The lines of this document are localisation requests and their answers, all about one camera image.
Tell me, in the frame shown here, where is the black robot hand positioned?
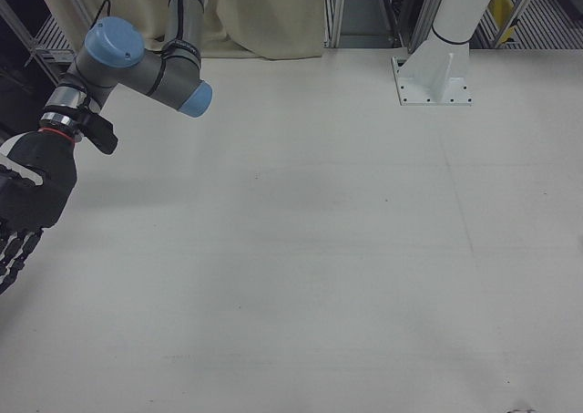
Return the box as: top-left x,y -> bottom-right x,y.
0,129 -> 78,296

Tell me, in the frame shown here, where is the metal shelf rack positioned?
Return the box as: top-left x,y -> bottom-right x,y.
0,0 -> 77,86

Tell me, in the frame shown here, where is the beige curtain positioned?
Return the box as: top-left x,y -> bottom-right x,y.
32,0 -> 325,61

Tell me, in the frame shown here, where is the yellow object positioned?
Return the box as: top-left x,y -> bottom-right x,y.
493,0 -> 519,46

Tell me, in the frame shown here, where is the metal floor grating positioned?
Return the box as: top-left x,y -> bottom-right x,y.
471,0 -> 583,50

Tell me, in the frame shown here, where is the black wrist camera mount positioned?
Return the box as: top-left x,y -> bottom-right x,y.
75,110 -> 119,156

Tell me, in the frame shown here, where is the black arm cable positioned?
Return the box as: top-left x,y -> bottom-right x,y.
88,0 -> 202,96

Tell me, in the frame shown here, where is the aluminium frame post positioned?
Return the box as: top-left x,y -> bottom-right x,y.
323,0 -> 348,49

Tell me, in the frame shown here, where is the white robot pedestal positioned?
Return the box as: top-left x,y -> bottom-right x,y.
391,0 -> 501,108

